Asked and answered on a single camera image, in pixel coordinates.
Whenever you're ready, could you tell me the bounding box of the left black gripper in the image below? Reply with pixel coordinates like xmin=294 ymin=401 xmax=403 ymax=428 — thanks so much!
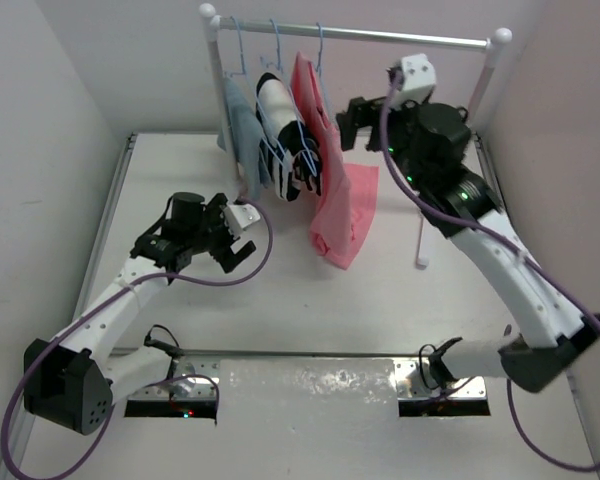
xmin=185 ymin=194 xmax=253 ymax=271

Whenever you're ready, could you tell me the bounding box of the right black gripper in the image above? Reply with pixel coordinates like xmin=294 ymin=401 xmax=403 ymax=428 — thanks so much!
xmin=339 ymin=91 xmax=432 ymax=191

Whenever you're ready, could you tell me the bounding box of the blue wire hanger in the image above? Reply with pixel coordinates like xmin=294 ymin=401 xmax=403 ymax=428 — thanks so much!
xmin=314 ymin=22 xmax=332 ymax=119

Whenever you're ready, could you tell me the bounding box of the pink t shirt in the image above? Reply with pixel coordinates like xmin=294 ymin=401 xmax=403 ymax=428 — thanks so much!
xmin=291 ymin=53 xmax=379 ymax=270

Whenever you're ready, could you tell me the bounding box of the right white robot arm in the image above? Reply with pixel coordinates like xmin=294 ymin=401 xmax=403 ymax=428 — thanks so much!
xmin=336 ymin=97 xmax=600 ymax=393

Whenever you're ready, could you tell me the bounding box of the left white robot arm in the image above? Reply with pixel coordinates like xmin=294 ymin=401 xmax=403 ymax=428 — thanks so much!
xmin=22 ymin=192 xmax=263 ymax=435

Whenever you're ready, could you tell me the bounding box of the blue hanger with striped garment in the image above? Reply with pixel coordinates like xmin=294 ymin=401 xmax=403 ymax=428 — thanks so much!
xmin=256 ymin=19 xmax=322 ymax=184

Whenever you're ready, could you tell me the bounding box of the black and white hanging garment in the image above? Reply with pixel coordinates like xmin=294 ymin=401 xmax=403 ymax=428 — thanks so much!
xmin=256 ymin=72 xmax=323 ymax=202

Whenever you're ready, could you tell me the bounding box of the light blue hanging garment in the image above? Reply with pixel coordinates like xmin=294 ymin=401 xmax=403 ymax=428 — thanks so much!
xmin=224 ymin=78 xmax=271 ymax=201

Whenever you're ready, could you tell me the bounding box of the white clothes rack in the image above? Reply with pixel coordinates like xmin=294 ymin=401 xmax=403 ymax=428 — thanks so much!
xmin=197 ymin=2 xmax=512 ymax=271

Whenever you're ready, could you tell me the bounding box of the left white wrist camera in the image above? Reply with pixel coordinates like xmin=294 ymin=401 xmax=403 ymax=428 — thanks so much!
xmin=223 ymin=203 xmax=261 ymax=238

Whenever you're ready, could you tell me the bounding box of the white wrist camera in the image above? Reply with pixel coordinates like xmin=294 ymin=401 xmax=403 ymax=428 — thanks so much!
xmin=387 ymin=53 xmax=437 ymax=109
xmin=223 ymin=203 xmax=261 ymax=238

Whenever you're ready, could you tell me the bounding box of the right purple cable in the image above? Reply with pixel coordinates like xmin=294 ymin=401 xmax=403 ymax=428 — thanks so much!
xmin=379 ymin=69 xmax=600 ymax=472

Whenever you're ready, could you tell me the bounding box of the purple cable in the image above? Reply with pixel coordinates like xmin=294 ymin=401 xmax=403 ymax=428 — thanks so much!
xmin=379 ymin=69 xmax=600 ymax=472
xmin=0 ymin=199 xmax=275 ymax=479

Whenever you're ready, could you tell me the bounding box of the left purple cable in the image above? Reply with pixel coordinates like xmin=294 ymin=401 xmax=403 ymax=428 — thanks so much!
xmin=0 ymin=199 xmax=275 ymax=479

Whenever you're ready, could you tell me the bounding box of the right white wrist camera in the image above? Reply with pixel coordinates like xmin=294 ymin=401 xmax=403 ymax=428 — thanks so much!
xmin=387 ymin=53 xmax=437 ymax=109

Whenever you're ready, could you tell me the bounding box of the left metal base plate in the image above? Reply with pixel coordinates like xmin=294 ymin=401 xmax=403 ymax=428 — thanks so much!
xmin=128 ymin=356 xmax=220 ymax=402

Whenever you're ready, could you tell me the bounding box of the metal base plate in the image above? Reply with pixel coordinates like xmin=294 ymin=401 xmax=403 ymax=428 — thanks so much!
xmin=128 ymin=356 xmax=220 ymax=402
xmin=392 ymin=356 xmax=487 ymax=402

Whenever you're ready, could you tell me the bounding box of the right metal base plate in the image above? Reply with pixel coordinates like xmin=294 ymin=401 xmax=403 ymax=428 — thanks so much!
xmin=392 ymin=356 xmax=487 ymax=402

